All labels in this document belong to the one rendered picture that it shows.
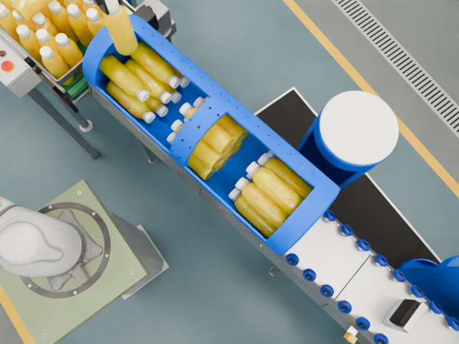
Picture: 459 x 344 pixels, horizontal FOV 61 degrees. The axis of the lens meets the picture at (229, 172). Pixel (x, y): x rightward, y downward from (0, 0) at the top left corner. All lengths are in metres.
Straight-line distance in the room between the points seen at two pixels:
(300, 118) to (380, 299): 1.25
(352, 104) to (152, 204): 1.36
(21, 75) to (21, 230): 0.62
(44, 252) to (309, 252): 0.84
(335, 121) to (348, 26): 1.60
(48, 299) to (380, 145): 1.17
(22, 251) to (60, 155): 1.56
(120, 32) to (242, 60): 1.60
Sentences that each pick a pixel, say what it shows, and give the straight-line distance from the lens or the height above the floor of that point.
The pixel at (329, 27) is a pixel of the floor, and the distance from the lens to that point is 2.92.
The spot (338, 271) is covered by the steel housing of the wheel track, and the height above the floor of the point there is 0.93.
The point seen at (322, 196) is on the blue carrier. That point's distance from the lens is 1.13.
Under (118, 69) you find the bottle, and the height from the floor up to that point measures 1.13.
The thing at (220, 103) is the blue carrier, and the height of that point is 1.22.
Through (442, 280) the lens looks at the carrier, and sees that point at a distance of 1.91.
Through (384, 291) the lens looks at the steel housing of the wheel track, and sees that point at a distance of 1.49.
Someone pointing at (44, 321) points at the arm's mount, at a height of 1.06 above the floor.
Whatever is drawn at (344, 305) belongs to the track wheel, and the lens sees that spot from 1.39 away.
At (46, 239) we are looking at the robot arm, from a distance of 1.07.
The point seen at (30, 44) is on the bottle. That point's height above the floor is 1.05.
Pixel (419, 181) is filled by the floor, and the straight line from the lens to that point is 2.67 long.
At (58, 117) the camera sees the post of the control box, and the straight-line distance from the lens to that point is 1.96.
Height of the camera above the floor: 2.30
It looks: 75 degrees down
